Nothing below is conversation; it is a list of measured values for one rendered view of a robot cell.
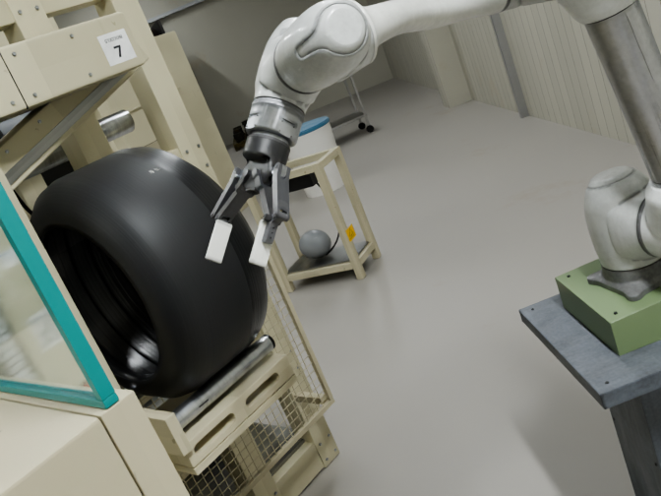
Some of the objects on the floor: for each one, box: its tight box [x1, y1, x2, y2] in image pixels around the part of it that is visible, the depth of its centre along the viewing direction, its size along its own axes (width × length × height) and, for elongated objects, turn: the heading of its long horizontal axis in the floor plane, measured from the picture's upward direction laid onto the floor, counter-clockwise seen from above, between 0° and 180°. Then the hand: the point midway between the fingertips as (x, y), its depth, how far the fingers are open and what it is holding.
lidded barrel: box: [288, 116, 344, 198], centre depth 711 cm, size 55×56×67 cm
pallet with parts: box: [233, 119, 249, 152], centre depth 1296 cm, size 76×110×39 cm
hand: (235, 256), depth 115 cm, fingers open, 13 cm apart
